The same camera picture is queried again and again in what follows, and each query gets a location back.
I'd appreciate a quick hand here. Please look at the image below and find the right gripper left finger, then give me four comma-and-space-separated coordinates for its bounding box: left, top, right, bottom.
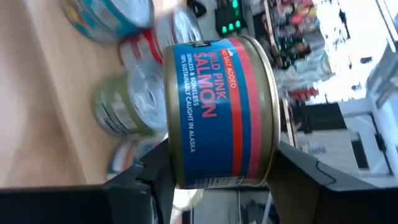
0, 139, 175, 224

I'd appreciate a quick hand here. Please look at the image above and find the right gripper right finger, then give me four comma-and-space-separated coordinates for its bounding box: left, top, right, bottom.
266, 141, 398, 224

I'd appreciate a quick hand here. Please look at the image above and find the green-label silver-lid can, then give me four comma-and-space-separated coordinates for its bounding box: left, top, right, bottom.
91, 76, 119, 138
124, 60, 169, 133
105, 73, 137, 138

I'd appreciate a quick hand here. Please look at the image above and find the red-label silver-lid can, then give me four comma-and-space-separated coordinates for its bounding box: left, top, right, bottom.
130, 29, 162, 69
117, 37, 141, 74
146, 6, 203, 63

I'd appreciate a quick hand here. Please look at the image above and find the blue-label yellowfin tuna can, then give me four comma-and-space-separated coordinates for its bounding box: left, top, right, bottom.
60, 0, 106, 44
93, 0, 155, 38

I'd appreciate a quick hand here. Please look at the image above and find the wooden shelf with black frame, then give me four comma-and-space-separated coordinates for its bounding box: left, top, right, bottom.
23, 0, 175, 187

